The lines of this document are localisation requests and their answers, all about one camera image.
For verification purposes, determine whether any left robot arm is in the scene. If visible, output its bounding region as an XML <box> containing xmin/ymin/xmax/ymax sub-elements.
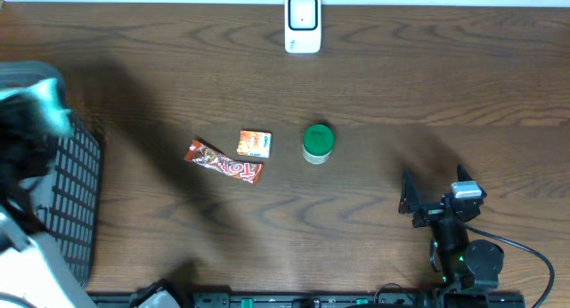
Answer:
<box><xmin>1</xmin><ymin>95</ymin><xmax>178</xmax><ymax>307</ymax></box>

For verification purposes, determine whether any red chocolate bar wrapper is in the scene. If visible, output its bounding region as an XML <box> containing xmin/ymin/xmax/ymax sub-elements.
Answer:
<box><xmin>184</xmin><ymin>140</ymin><xmax>265</xmax><ymax>185</ymax></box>

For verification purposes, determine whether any green lid seasoning jar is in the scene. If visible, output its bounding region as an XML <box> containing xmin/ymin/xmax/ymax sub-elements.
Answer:
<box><xmin>303</xmin><ymin>124</ymin><xmax>335</xmax><ymax>165</ymax></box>

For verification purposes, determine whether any orange tissue pack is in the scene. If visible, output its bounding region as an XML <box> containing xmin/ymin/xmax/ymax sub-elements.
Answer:
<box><xmin>237</xmin><ymin>130</ymin><xmax>272</xmax><ymax>158</ymax></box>

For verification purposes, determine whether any grey plastic mesh basket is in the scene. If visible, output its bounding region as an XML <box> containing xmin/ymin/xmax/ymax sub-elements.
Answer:
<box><xmin>1</xmin><ymin>61</ymin><xmax>102</xmax><ymax>285</ymax></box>

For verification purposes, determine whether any teal wet wipes pack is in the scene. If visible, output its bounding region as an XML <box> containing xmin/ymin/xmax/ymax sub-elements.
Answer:
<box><xmin>1</xmin><ymin>77</ymin><xmax>74</xmax><ymax>137</ymax></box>

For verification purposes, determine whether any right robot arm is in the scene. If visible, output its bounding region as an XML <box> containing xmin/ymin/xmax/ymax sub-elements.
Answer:
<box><xmin>398</xmin><ymin>165</ymin><xmax>504</xmax><ymax>307</ymax></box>

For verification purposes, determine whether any white barcode scanner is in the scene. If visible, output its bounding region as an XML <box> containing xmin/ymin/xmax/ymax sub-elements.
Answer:
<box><xmin>284</xmin><ymin>0</ymin><xmax>322</xmax><ymax>54</ymax></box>

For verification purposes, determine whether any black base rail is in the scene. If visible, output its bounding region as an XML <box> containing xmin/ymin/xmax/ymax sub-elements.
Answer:
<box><xmin>88</xmin><ymin>291</ymin><xmax>526</xmax><ymax>308</ymax></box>

